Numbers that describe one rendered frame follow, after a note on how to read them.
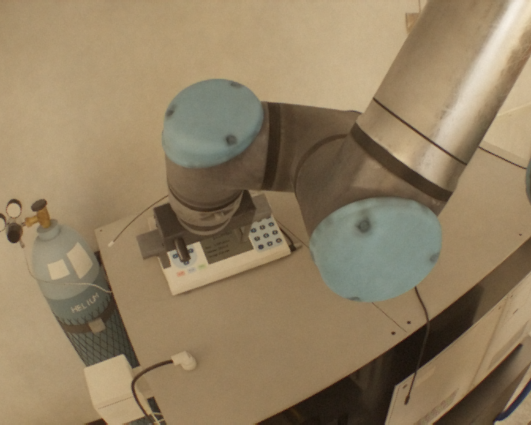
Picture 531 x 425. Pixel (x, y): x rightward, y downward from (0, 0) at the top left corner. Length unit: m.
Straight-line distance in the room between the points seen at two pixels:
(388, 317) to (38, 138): 1.22
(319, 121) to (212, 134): 0.10
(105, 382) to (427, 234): 0.81
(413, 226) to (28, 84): 1.32
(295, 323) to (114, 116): 1.02
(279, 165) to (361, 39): 1.55
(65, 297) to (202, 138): 1.00
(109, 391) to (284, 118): 0.72
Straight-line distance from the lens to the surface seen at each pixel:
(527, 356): 1.66
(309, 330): 0.68
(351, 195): 0.27
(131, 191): 1.57
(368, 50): 1.94
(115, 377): 0.96
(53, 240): 1.26
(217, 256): 0.79
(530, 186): 0.70
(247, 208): 0.56
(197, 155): 0.36
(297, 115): 0.40
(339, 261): 0.27
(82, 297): 1.30
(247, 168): 0.38
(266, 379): 0.63
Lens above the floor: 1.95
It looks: 32 degrees down
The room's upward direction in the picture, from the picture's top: 8 degrees counter-clockwise
